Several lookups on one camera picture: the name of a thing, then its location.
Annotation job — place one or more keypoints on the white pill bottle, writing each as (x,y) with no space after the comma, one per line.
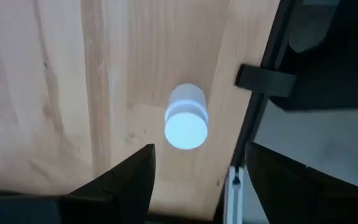
(186,124)

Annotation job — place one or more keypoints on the silver aluminium extrusion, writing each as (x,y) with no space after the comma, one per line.
(233,199)

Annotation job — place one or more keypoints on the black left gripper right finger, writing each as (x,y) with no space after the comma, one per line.
(291,193)

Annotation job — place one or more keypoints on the black frame bracket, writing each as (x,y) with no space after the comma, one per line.
(266,81)

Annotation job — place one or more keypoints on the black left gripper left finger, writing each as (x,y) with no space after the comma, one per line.
(126,189)

